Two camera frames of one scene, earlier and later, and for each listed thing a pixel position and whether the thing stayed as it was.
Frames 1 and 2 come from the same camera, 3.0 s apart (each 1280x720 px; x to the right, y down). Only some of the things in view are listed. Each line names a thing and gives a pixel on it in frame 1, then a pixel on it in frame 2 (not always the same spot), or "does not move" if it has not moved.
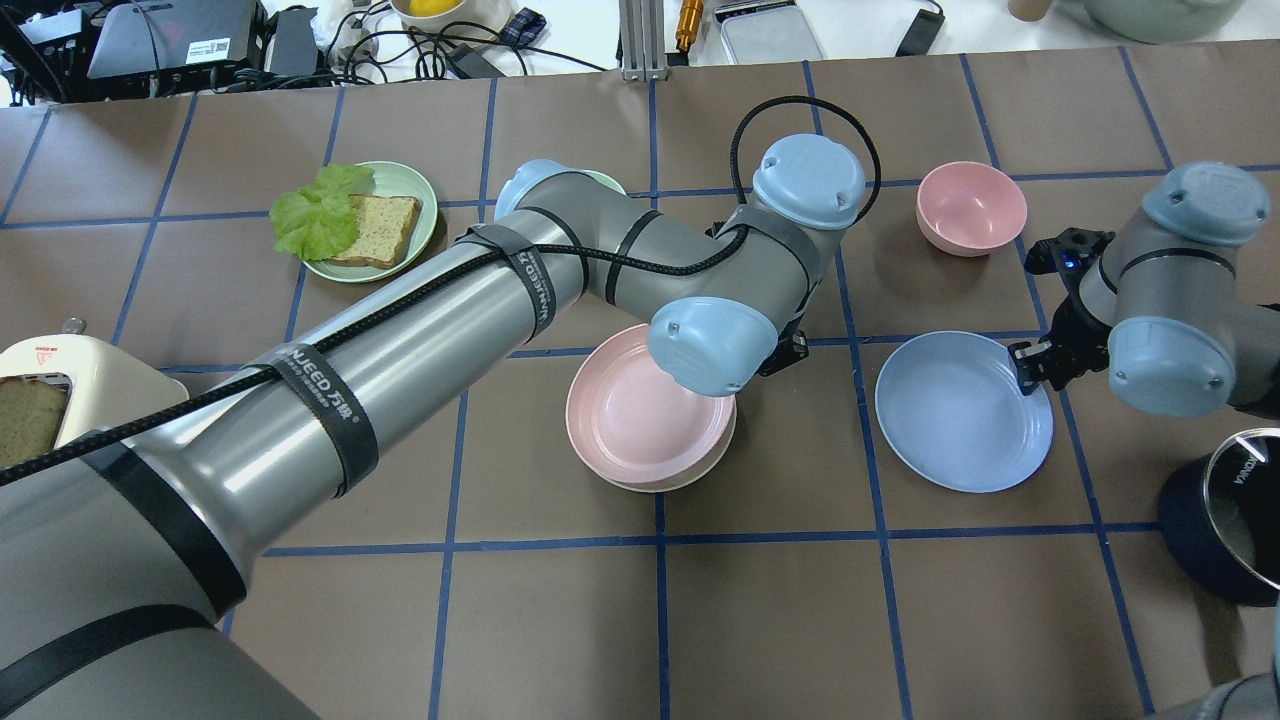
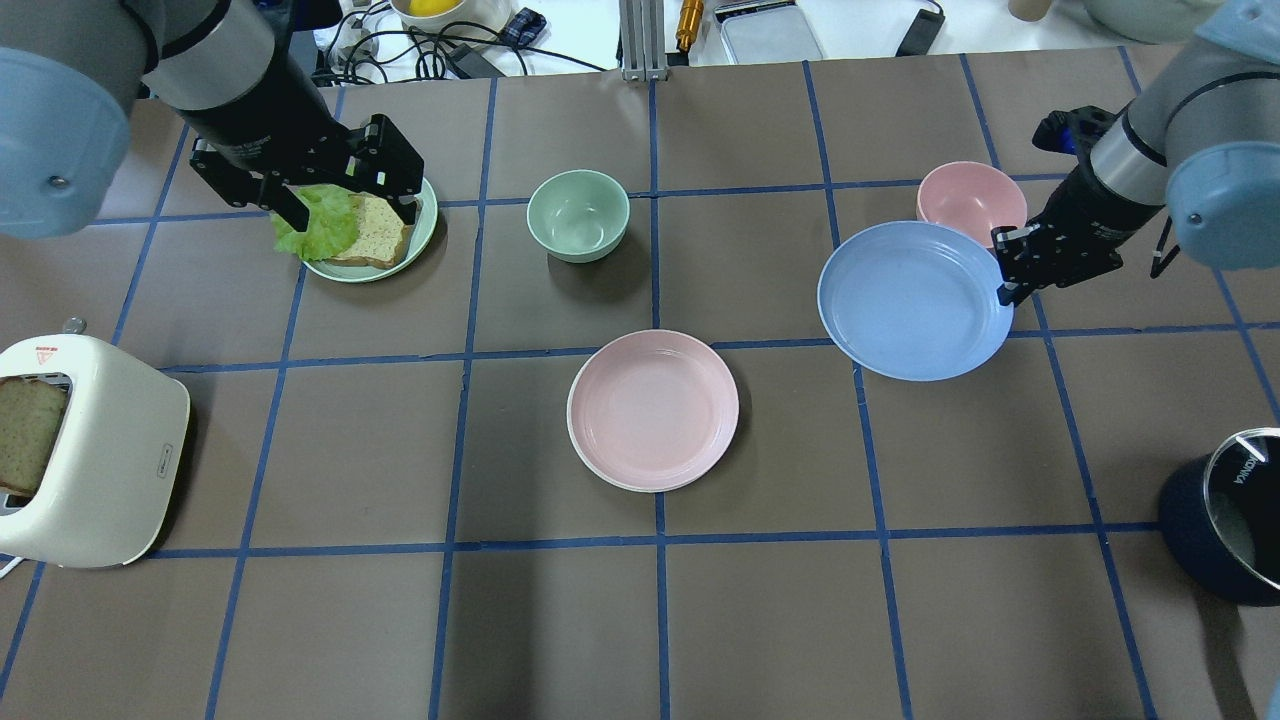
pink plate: x=633 y=419 does not move
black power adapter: x=922 y=33 does not move
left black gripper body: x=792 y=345 to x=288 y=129
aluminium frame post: x=642 y=39 does not move
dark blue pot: x=1220 y=516 does not move
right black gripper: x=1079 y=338 to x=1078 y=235
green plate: x=391 y=180 does not move
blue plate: x=952 y=410 to x=914 y=301
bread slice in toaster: x=30 y=413 does not move
